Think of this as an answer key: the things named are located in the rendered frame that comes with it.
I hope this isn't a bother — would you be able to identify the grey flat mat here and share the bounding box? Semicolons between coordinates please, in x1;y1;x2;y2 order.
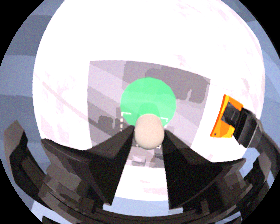
87;60;211;147

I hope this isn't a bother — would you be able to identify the green glass bottle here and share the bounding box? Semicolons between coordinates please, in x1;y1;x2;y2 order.
120;77;176;149

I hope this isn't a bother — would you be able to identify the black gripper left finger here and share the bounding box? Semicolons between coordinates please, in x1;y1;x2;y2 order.
40;125;135;206

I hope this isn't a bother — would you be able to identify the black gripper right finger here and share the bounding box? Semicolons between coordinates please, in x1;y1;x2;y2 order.
161;131;246;210

